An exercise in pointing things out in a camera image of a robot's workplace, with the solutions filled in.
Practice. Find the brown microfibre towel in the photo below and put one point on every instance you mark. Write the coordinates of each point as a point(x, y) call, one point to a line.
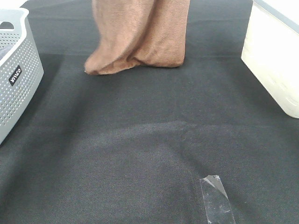
point(138, 33)

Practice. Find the black table cloth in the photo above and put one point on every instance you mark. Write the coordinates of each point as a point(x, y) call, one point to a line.
point(131, 148)

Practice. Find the clear adhesive tape strip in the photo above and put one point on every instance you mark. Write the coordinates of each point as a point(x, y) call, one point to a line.
point(217, 205)

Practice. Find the grey perforated laundry basket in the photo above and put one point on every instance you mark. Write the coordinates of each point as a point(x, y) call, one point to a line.
point(21, 69)

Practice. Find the white plastic storage bin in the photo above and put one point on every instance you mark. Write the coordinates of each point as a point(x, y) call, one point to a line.
point(271, 50)

